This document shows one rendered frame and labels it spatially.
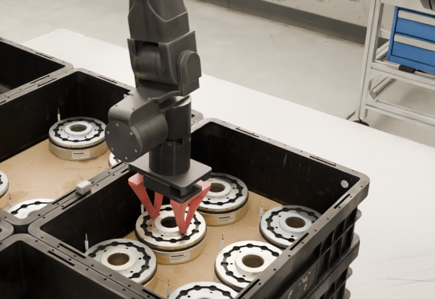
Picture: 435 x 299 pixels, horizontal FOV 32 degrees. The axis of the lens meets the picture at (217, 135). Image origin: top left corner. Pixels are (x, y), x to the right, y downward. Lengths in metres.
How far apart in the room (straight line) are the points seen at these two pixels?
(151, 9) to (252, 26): 3.27
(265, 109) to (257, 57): 2.04
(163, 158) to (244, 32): 3.12
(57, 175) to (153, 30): 0.42
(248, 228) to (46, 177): 0.35
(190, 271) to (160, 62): 0.30
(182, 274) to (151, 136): 0.22
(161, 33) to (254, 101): 0.89
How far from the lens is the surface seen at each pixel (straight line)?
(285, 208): 1.14
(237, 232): 1.14
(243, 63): 3.71
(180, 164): 1.01
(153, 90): 0.96
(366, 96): 3.14
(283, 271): 0.93
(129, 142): 0.92
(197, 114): 1.24
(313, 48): 3.94
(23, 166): 1.31
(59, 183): 1.25
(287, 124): 1.71
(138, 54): 0.96
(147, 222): 1.10
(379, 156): 1.63
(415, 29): 2.99
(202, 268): 1.07
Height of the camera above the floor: 1.51
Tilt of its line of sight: 30 degrees down
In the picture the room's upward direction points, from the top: 2 degrees clockwise
